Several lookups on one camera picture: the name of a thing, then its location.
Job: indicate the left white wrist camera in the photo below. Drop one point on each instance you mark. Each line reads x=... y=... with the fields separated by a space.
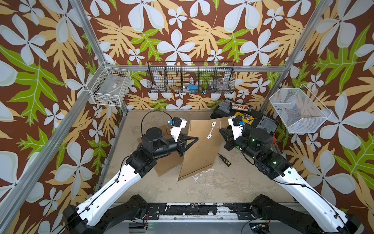
x=177 y=124

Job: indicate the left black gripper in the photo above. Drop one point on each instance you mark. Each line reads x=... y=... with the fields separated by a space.
x=181 y=145

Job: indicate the black yellow toolbox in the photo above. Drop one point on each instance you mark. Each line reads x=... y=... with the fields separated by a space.
x=257 y=117

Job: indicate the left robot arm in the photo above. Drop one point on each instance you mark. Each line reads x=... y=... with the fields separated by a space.
x=96 y=215

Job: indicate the black wire basket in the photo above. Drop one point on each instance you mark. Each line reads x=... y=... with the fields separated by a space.
x=175 y=77

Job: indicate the white wire basket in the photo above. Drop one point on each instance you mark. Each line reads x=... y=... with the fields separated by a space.
x=300 y=110
x=109 y=85

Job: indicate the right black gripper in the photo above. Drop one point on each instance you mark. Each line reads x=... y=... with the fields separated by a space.
x=228 y=133

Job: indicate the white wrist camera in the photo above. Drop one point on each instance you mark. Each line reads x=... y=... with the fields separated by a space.
x=177 y=124
x=237 y=125

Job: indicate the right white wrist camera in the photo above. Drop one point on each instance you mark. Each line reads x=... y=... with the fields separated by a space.
x=237 y=125

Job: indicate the blue object in basket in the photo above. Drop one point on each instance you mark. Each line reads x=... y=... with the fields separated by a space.
x=192 y=88

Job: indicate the white wire basket right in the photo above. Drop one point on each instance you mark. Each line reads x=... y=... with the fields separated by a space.
x=300 y=110

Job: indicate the black yellow screwdriver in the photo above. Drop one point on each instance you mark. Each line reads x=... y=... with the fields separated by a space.
x=224 y=160

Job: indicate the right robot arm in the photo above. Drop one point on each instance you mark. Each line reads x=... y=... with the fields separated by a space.
x=322 y=217

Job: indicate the white wire basket left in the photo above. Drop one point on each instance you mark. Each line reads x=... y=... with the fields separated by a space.
x=109 y=85

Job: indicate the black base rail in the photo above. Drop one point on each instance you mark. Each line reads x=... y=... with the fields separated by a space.
x=241 y=210

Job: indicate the brown kraft file bag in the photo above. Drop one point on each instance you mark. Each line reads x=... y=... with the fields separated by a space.
x=202 y=154
x=166 y=163

